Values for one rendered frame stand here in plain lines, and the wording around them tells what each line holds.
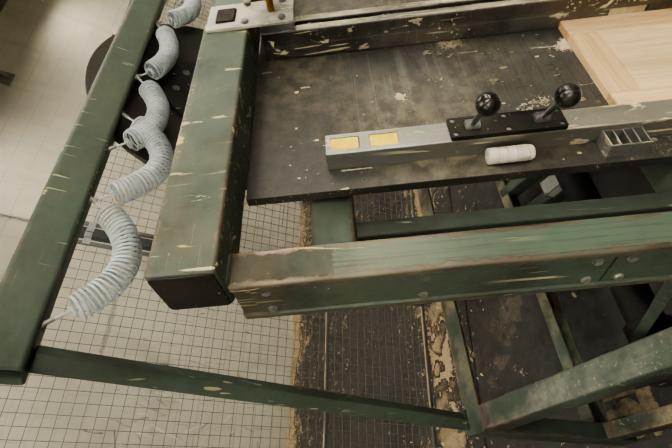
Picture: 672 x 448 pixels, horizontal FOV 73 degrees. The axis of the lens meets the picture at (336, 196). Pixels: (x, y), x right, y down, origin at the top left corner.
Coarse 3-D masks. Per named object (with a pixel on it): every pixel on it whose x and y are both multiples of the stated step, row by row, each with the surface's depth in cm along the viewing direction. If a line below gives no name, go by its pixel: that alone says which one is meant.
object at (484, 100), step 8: (480, 96) 68; (488, 96) 67; (496, 96) 67; (480, 104) 68; (488, 104) 67; (496, 104) 67; (480, 112) 69; (488, 112) 68; (496, 112) 68; (472, 120) 77; (472, 128) 78
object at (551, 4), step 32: (288, 0) 101; (448, 0) 102; (480, 0) 101; (512, 0) 99; (544, 0) 98; (576, 0) 98; (608, 0) 98; (640, 0) 99; (288, 32) 100; (320, 32) 101; (352, 32) 101; (384, 32) 102; (416, 32) 102; (448, 32) 102; (480, 32) 103; (512, 32) 103
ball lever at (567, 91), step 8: (560, 88) 68; (568, 88) 67; (576, 88) 67; (560, 96) 67; (568, 96) 67; (576, 96) 67; (552, 104) 73; (560, 104) 68; (568, 104) 67; (576, 104) 68; (536, 112) 78; (544, 112) 76; (536, 120) 78; (544, 120) 78
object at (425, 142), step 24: (576, 120) 79; (600, 120) 78; (624, 120) 78; (648, 120) 77; (360, 144) 80; (408, 144) 79; (432, 144) 79; (456, 144) 79; (480, 144) 79; (504, 144) 80; (552, 144) 80; (336, 168) 82
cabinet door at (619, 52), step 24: (576, 24) 100; (600, 24) 99; (624, 24) 98; (648, 24) 98; (576, 48) 96; (600, 48) 94; (624, 48) 94; (648, 48) 93; (600, 72) 89; (624, 72) 89; (648, 72) 88; (624, 96) 84; (648, 96) 84
